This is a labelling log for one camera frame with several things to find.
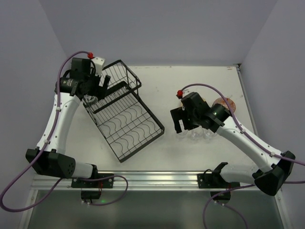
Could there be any clear glass cup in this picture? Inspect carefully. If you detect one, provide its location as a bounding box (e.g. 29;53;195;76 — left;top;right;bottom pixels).
190;128;204;142
178;130;188;137
203;130;217;141
84;95;98;106

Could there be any blue patterned bowl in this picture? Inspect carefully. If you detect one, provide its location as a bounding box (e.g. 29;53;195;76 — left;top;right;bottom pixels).
213;97;236;113

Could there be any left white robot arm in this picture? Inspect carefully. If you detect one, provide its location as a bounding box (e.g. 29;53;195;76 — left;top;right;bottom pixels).
26;57;107;179

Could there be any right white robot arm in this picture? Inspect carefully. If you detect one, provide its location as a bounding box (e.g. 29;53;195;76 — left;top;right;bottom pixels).
170;91;295;196

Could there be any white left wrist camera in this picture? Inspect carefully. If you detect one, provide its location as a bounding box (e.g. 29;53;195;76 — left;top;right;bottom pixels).
92;57;105;76

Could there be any black wire dish rack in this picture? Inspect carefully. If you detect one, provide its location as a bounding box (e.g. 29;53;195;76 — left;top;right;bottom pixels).
83;60;165;163

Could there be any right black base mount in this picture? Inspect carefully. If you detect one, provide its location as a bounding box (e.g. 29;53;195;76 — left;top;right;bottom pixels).
197;169;240;204

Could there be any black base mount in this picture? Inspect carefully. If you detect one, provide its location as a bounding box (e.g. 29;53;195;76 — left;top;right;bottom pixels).
197;169;240;204
71;173;114;203

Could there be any aluminium mounting rail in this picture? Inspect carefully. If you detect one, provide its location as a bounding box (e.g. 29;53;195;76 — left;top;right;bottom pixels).
30;170;258;190

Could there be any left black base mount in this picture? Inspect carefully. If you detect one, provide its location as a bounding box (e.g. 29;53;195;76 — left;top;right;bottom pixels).
71;173;114;203

